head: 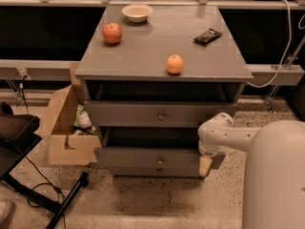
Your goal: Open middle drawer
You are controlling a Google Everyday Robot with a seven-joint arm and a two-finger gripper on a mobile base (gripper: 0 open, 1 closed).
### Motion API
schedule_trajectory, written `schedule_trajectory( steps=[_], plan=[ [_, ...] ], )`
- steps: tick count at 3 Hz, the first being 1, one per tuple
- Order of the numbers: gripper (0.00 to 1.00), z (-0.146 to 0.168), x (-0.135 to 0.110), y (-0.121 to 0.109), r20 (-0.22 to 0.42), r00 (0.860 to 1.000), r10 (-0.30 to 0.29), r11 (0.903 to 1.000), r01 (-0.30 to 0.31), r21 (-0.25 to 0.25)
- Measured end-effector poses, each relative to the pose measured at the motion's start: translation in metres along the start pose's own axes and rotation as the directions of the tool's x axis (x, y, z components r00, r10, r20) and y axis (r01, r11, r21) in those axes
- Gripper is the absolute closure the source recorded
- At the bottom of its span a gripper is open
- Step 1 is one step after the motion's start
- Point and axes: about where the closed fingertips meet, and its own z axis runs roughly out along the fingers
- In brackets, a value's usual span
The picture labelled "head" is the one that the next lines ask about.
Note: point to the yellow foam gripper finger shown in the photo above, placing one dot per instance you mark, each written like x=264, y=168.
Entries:
x=204, y=165

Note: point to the grey drawer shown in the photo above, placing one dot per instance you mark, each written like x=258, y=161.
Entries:
x=148, y=147
x=155, y=114
x=154, y=172

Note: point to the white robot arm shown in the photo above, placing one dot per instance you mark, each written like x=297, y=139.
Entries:
x=274, y=178

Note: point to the grey bottom drawer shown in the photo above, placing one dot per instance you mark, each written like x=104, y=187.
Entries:
x=154, y=172

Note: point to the grey wooden drawer cabinet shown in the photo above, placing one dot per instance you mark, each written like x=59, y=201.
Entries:
x=135, y=69

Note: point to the grey top drawer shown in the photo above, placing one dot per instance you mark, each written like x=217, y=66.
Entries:
x=155, y=114

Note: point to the orange fruit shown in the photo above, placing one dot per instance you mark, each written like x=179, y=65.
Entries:
x=174, y=64

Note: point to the black snack packet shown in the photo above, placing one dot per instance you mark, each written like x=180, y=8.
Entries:
x=207, y=37

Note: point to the white green plush toy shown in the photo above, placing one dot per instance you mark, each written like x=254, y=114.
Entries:
x=82, y=119

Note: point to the cardboard box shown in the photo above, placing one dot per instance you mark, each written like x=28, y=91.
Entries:
x=65, y=146

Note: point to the red apple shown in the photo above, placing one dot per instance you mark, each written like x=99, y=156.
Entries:
x=112, y=33

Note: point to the white bowl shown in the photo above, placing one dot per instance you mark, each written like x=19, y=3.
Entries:
x=137, y=13

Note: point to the black stand leg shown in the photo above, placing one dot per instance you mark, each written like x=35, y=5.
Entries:
x=58, y=209

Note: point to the black chair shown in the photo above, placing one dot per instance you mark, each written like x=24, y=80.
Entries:
x=17, y=137

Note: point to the white shoe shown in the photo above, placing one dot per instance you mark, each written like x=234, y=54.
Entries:
x=5, y=209

